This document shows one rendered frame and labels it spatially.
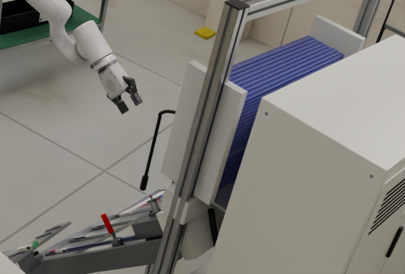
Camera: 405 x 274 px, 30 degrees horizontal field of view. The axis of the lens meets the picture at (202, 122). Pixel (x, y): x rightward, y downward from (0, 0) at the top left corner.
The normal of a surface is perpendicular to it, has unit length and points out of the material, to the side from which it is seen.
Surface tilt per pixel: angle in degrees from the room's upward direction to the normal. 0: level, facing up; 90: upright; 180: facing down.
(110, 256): 90
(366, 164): 90
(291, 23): 90
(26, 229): 0
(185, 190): 90
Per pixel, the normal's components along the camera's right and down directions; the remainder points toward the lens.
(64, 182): 0.22, -0.83
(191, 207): 0.76, 0.48
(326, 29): -0.61, 0.29
